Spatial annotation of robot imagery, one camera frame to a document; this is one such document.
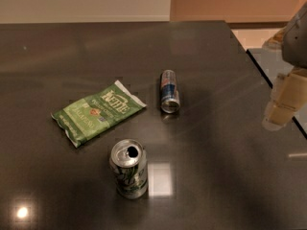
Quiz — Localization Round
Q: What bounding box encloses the blue silver redbull can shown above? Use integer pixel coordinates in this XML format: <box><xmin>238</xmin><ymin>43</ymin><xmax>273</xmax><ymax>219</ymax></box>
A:
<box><xmin>160</xmin><ymin>70</ymin><xmax>180</xmax><ymax>113</ymax></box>

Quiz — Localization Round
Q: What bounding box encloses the green kettle chips bag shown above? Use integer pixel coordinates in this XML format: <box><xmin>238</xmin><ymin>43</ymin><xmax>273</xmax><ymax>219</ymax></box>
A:
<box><xmin>52</xmin><ymin>80</ymin><xmax>146</xmax><ymax>148</ymax></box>

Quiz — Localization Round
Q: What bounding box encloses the green white soda can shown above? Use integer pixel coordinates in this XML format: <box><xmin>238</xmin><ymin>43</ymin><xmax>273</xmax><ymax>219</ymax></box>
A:
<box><xmin>109</xmin><ymin>139</ymin><xmax>148</xmax><ymax>199</ymax></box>

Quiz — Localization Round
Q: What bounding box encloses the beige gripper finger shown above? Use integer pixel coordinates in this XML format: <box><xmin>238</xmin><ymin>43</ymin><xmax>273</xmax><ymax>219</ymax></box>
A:
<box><xmin>262</xmin><ymin>29</ymin><xmax>285</xmax><ymax>51</ymax></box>
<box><xmin>262</xmin><ymin>68</ymin><xmax>307</xmax><ymax>131</ymax></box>

